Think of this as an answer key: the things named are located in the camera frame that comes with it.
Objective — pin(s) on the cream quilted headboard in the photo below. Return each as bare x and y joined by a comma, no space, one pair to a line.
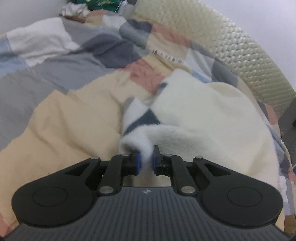
227,42

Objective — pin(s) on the white fuzzy striped sweater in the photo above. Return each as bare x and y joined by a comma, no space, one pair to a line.
190,118

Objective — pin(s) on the grey bedside cabinet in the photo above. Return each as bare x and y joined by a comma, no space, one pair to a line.
287,128

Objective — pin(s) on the green and white clothes pile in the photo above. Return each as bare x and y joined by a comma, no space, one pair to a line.
82,8

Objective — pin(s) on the patchwork colour-block bed quilt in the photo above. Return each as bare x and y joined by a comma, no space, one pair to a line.
64,84

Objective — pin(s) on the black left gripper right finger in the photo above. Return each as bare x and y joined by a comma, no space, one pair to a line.
226,195

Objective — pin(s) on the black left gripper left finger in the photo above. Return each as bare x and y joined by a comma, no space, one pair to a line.
67,195

